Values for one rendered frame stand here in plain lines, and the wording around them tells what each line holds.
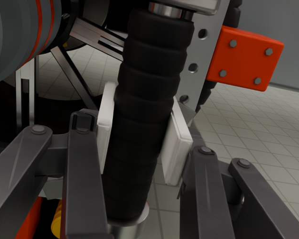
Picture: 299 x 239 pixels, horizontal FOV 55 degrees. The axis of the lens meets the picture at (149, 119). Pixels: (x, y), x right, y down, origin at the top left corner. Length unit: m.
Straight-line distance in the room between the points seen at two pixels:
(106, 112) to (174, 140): 0.04
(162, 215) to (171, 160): 1.25
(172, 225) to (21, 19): 1.19
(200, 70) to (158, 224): 1.03
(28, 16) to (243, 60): 0.26
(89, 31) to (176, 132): 0.35
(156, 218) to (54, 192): 0.93
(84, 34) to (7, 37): 0.24
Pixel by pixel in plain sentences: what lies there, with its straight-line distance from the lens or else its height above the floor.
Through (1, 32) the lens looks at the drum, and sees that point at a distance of 0.25.
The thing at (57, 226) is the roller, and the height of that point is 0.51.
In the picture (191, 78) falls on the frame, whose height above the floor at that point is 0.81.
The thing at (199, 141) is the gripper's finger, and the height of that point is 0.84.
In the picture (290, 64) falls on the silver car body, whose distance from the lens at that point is 0.89.
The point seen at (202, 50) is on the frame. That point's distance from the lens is 0.39.
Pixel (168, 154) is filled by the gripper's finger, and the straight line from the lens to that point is 0.16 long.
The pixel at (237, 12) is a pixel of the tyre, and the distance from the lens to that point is 0.48.
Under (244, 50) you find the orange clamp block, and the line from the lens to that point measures 0.40.
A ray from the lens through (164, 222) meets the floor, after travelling 1.37.
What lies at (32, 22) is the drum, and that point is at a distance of 0.29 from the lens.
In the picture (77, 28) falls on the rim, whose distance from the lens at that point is 0.48.
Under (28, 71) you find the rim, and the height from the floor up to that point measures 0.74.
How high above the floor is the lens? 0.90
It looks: 23 degrees down
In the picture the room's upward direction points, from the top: 14 degrees clockwise
